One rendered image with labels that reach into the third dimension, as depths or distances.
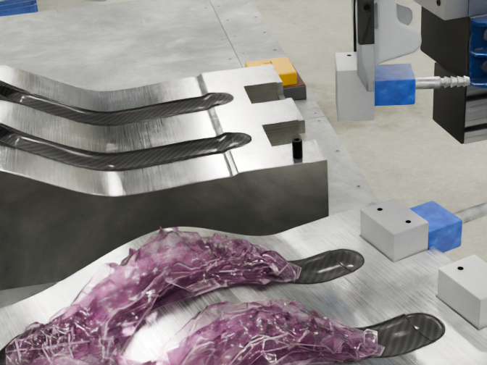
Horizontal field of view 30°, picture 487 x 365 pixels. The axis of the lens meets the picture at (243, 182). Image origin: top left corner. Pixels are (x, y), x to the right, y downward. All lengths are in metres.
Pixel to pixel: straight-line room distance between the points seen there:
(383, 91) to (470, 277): 0.25
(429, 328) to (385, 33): 0.29
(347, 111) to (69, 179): 0.28
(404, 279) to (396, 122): 2.29
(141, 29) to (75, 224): 0.73
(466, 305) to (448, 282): 0.02
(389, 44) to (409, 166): 1.90
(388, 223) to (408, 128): 2.22
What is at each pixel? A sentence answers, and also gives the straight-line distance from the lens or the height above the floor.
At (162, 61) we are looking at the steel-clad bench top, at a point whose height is 0.80.
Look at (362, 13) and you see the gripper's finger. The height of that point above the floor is 1.02.
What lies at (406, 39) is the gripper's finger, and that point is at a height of 0.99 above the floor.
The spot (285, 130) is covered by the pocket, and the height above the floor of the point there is 0.88.
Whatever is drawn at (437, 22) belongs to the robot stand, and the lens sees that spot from 1.28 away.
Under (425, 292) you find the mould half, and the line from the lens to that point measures 0.74.
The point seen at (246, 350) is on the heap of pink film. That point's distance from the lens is 0.59.
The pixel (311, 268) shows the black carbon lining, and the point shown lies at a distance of 0.78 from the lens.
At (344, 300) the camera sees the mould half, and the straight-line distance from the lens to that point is 0.73.
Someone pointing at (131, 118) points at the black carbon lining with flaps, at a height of 0.88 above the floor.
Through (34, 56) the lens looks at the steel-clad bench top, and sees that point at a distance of 1.48.
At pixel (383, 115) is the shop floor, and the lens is 3.08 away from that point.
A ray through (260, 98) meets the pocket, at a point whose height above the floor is 0.87.
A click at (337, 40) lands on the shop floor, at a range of 3.76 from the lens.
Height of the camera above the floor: 1.29
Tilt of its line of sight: 29 degrees down
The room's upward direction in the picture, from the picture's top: 5 degrees counter-clockwise
